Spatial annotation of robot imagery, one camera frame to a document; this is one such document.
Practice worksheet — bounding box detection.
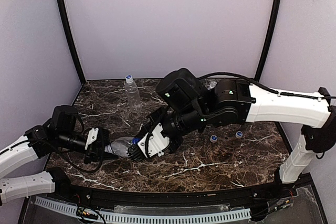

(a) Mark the white blue bottle cap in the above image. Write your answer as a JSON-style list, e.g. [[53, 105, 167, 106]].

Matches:
[[235, 131, 243, 138]]

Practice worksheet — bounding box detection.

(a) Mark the blue label water bottle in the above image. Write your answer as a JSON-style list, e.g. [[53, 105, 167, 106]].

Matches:
[[205, 80, 217, 90]]

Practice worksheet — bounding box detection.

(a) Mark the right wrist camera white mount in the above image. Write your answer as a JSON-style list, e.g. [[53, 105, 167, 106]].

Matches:
[[128, 123, 170, 162]]

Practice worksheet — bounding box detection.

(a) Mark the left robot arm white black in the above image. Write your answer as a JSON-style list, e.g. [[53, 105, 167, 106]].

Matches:
[[1, 105, 118, 205]]

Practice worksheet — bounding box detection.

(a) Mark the left black frame post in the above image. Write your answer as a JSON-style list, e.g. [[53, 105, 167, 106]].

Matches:
[[56, 0, 86, 86]]

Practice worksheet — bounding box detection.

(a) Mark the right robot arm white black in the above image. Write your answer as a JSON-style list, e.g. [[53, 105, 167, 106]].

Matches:
[[137, 68, 335, 184]]

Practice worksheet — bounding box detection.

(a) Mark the black front table rail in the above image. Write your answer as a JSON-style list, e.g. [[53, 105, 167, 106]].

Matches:
[[51, 162, 303, 210]]

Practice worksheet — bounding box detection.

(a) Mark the clear bottle at back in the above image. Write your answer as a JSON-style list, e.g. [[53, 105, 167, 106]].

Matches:
[[125, 80, 142, 113]]

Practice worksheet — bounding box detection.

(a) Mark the black frame post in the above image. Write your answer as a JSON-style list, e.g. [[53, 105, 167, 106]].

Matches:
[[56, 0, 86, 86], [254, 0, 281, 82]]

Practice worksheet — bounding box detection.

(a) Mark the left camera black cable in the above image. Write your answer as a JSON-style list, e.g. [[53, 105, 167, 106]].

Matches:
[[39, 119, 103, 174]]

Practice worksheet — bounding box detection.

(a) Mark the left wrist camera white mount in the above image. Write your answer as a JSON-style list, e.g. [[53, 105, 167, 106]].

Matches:
[[85, 127, 99, 150]]

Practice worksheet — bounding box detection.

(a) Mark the solid blue bottle cap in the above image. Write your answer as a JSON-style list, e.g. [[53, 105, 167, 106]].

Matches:
[[132, 137, 141, 145]]

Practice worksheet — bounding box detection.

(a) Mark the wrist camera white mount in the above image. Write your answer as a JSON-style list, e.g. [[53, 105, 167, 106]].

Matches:
[[85, 127, 99, 150], [128, 123, 170, 162]]

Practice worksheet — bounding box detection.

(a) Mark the right black frame post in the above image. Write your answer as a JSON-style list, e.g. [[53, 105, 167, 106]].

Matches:
[[254, 0, 281, 82]]

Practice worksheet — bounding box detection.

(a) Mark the pepsi label bottle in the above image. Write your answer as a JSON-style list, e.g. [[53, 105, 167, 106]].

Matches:
[[104, 137, 133, 157]]

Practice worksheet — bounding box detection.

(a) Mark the white slotted cable duct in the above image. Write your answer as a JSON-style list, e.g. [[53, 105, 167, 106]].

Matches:
[[35, 196, 251, 223]]

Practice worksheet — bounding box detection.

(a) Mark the camera black cable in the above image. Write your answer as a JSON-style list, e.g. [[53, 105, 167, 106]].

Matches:
[[39, 119, 103, 174], [141, 71, 336, 156]]

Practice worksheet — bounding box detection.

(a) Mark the right camera black cable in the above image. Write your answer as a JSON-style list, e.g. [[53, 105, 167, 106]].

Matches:
[[141, 71, 336, 156]]

